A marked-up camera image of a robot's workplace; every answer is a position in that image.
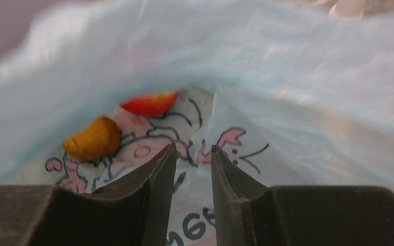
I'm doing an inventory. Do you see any orange fake fruit in bag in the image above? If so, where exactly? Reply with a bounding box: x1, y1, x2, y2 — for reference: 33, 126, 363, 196
62, 116, 121, 162

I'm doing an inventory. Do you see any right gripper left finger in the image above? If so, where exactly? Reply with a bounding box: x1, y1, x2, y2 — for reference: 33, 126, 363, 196
0, 144, 177, 245

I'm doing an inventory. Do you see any blue plastic bag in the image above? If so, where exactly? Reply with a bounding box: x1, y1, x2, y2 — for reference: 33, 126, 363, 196
0, 1, 394, 245

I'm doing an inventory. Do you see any white PVC pipe frame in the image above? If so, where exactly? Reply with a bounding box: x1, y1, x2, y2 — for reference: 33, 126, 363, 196
328, 0, 366, 22

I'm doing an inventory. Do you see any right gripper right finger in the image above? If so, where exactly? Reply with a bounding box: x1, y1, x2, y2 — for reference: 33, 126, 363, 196
211, 146, 394, 245

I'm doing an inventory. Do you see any red fake fruit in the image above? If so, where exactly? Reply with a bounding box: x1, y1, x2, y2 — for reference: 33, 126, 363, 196
120, 91, 179, 117

